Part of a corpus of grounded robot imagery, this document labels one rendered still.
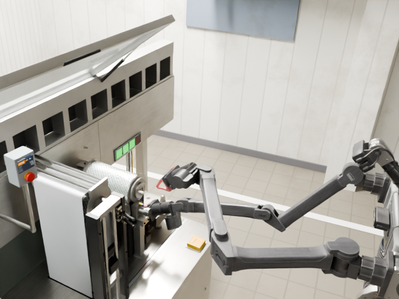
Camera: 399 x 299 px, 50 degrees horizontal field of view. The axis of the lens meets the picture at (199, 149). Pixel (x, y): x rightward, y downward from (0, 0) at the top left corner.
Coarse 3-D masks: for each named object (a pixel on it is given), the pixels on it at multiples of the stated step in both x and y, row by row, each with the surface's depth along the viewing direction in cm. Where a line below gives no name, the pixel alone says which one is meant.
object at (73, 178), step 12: (36, 156) 174; (48, 168) 168; (60, 168) 170; (72, 168) 167; (60, 180) 163; (72, 180) 163; (84, 180) 161; (96, 180) 164; (84, 192) 157; (96, 192) 158
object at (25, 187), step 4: (24, 188) 133; (24, 192) 134; (28, 192) 135; (24, 196) 134; (28, 196) 135; (28, 200) 135; (28, 204) 136; (28, 208) 137; (28, 212) 138; (32, 212) 138; (28, 216) 138; (32, 216) 139; (28, 220) 140; (32, 220) 139; (32, 224) 140; (32, 228) 141
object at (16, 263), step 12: (36, 228) 188; (12, 240) 177; (24, 240) 183; (36, 240) 190; (0, 252) 172; (12, 252) 179; (24, 252) 185; (36, 252) 192; (0, 264) 174; (12, 264) 181; (24, 264) 187; (36, 264) 195; (0, 276) 176; (12, 276) 183; (24, 276) 190; (0, 288) 178
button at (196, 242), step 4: (192, 236) 215; (196, 236) 215; (192, 240) 212; (196, 240) 213; (200, 240) 213; (204, 240) 213; (188, 244) 211; (192, 244) 210; (196, 244) 210; (200, 244) 210; (192, 248) 211; (196, 248) 209; (200, 248) 210
